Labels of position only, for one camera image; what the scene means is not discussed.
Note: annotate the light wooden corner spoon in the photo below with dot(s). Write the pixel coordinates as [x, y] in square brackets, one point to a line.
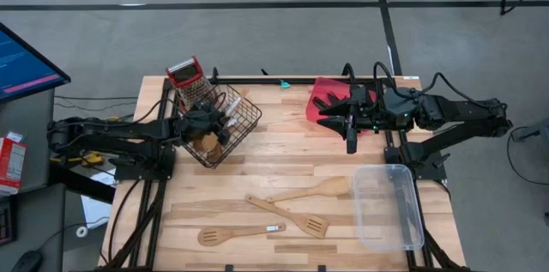
[208, 143]

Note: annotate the light wooden slotted spoon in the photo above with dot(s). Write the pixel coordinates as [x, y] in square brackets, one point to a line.
[210, 236]

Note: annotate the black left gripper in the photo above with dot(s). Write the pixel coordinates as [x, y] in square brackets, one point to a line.
[199, 117]

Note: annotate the black keyboard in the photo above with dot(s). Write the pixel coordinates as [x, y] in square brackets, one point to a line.
[5, 222]

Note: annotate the grey side desk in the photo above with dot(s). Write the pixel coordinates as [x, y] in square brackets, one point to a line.
[30, 220]

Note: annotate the white paper sheet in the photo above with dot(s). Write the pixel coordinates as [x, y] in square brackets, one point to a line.
[96, 212]

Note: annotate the red metal box grater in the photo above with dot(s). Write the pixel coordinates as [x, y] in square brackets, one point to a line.
[188, 79]

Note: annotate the small teal object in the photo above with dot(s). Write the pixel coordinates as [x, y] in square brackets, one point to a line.
[285, 85]

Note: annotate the white tape roll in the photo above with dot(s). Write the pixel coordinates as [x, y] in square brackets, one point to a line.
[82, 231]

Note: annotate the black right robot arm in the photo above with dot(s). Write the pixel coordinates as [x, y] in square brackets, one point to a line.
[454, 111]

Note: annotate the clear plastic container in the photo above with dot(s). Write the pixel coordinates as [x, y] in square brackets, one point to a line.
[386, 207]

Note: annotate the light wooden table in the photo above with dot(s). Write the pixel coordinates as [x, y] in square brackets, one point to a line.
[257, 80]

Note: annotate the grey floor object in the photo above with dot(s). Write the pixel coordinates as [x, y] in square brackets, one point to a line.
[536, 143]

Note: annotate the black computer mouse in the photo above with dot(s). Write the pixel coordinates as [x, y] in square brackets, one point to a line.
[25, 262]

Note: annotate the computer monitor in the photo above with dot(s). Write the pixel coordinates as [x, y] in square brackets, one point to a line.
[21, 66]

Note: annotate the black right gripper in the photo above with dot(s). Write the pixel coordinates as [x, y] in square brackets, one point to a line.
[369, 109]

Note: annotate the yellow clamp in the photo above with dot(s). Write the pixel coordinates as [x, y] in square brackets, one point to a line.
[92, 159]

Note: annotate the light wooden solid spatula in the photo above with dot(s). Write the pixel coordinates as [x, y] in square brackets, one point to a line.
[332, 186]

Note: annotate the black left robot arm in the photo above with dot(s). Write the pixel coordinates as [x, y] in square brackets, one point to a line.
[120, 134]

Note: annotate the pink plastic bin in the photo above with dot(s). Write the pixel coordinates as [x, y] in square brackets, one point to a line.
[321, 87]

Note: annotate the light wooden slotted turner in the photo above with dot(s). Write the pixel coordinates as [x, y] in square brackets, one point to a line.
[315, 225]

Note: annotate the red cardboard box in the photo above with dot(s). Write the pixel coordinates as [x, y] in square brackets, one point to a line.
[10, 165]

